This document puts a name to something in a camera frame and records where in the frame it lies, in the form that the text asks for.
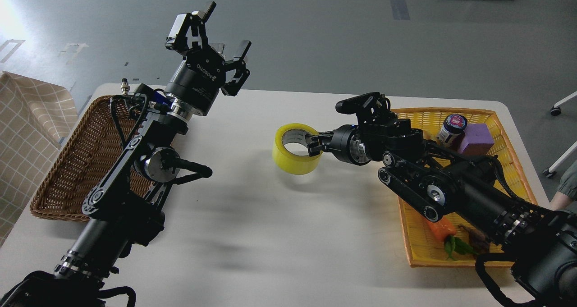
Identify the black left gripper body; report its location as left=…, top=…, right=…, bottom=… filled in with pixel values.
left=165, top=50, right=225, bottom=116

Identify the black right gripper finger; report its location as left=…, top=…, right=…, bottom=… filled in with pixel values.
left=306, top=133, right=334, bottom=157

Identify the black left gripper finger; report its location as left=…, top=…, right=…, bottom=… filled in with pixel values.
left=165, top=1, right=217, bottom=56
left=220, top=40, right=252, bottom=96

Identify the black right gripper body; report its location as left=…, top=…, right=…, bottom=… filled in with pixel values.
left=326, top=125, right=371, bottom=165

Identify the yellow tape roll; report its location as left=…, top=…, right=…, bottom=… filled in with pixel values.
left=272, top=124, right=321, bottom=175

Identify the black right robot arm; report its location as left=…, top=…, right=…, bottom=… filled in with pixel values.
left=305, top=92, right=577, bottom=307

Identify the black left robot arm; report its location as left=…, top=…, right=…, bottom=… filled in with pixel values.
left=1, top=1, right=251, bottom=307

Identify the small dark jar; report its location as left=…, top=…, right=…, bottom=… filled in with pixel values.
left=437, top=114, right=468, bottom=147

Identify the brown wicker basket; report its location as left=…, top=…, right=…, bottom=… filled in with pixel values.
left=30, top=95, right=136, bottom=221

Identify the yellow plastic basket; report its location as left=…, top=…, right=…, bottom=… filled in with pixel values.
left=379, top=107, right=536, bottom=268

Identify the toy carrot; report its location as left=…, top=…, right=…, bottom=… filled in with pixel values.
left=424, top=218, right=477, bottom=261

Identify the purple foam block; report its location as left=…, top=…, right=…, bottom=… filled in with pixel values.
left=456, top=124, right=495, bottom=156

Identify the beige checkered cloth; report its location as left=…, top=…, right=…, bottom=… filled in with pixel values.
left=0, top=71, right=78, bottom=244

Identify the brown toy animal figure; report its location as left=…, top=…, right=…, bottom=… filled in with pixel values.
left=458, top=224, right=490, bottom=256

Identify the white chair leg caster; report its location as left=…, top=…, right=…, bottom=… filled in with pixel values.
left=542, top=91, right=577, bottom=179

